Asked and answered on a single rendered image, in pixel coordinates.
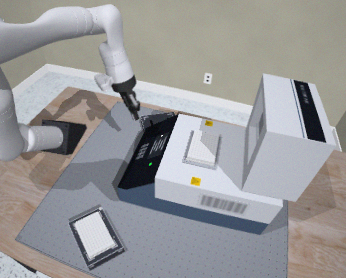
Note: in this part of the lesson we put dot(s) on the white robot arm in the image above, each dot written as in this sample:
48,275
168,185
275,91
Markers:
54,25

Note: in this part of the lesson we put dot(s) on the white benchtop thermal cycler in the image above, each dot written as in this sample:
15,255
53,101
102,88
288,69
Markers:
294,143

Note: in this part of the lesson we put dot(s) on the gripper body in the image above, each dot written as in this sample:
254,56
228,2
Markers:
126,86

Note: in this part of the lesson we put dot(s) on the black rectangular frame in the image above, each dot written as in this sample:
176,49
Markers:
149,120

